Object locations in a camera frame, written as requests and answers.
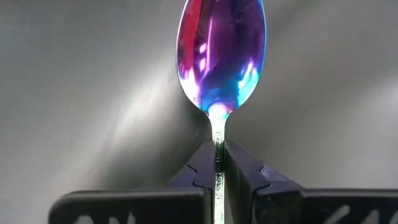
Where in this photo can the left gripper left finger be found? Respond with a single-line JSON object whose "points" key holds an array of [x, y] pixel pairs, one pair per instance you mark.
{"points": [[199, 180]]}

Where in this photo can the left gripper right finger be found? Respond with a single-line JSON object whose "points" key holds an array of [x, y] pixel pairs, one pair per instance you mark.
{"points": [[245, 186]]}

